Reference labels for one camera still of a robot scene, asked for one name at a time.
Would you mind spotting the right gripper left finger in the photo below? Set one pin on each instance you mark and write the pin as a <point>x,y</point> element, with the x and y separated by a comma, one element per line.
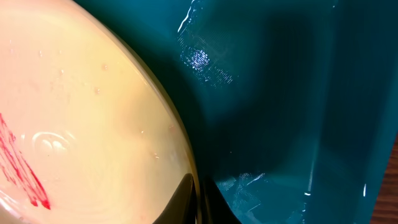
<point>182,207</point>

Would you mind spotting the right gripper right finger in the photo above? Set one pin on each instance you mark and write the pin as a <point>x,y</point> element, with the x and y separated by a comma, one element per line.
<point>214,208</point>

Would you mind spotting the teal plastic tray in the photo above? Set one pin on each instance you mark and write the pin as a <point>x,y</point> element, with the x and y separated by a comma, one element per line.
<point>290,105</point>

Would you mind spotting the green plate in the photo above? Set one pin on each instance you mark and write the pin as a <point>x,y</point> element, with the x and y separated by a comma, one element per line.
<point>85,135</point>

